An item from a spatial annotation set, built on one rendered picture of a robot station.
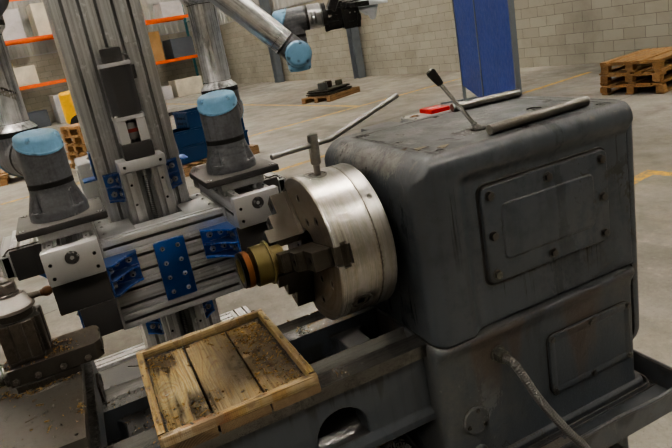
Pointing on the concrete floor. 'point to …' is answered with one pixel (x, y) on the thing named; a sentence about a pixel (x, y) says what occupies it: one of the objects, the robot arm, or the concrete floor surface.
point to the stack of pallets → (73, 142)
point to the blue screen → (484, 18)
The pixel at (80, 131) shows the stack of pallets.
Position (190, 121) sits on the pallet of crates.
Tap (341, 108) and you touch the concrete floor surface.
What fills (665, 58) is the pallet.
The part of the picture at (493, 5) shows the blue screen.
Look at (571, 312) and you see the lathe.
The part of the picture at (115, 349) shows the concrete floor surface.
